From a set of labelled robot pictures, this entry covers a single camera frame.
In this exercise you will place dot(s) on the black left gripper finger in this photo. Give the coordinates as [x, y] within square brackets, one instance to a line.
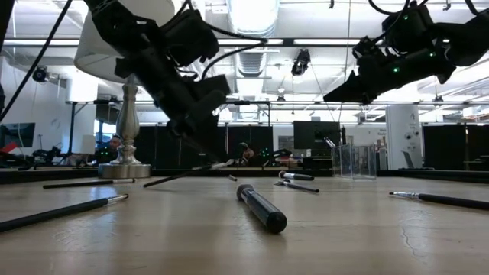
[187, 131]
[212, 95]

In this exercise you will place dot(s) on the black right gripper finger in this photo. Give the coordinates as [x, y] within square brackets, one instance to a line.
[361, 99]
[357, 86]

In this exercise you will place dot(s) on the thin black makeup brush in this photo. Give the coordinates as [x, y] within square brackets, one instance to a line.
[172, 178]
[329, 142]
[443, 199]
[76, 184]
[57, 213]

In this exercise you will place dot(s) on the medium dark-bristle makeup brush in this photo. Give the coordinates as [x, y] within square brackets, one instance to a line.
[232, 178]

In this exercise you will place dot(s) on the large powder makeup brush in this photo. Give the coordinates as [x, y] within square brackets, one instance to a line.
[300, 176]

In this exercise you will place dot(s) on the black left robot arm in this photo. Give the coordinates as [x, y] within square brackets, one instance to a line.
[111, 19]

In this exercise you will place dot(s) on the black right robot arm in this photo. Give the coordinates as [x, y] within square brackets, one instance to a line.
[470, 38]

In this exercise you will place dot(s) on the background black robot arm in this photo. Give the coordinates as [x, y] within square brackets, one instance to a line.
[47, 154]

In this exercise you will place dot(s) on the black room divider panels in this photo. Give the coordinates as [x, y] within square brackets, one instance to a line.
[443, 147]
[149, 149]

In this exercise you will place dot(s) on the white shade silver lamp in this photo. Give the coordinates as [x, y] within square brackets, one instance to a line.
[128, 126]

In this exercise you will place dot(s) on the white square pillar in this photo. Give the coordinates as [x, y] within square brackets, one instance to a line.
[403, 137]

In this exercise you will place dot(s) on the black monitor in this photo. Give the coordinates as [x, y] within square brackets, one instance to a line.
[313, 133]

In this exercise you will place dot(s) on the clear acrylic organizer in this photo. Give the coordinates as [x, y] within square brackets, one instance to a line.
[359, 164]

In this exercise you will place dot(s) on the white sign board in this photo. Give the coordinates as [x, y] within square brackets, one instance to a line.
[88, 144]

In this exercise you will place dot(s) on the red object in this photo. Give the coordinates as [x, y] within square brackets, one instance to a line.
[9, 148]

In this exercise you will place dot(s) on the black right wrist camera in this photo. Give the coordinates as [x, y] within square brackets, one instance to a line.
[409, 26]

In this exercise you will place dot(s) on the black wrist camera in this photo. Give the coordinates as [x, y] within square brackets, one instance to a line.
[409, 26]
[191, 38]

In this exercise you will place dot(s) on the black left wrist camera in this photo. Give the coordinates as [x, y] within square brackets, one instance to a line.
[191, 38]

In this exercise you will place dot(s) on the black overhead camera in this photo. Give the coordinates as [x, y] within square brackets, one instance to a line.
[302, 63]

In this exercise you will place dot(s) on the black aluminium table frame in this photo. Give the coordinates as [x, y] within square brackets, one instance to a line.
[439, 175]

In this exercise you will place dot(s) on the black security camera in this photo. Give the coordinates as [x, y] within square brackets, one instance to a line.
[40, 74]

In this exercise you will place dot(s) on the dark wall screen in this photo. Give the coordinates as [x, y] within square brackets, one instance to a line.
[21, 133]

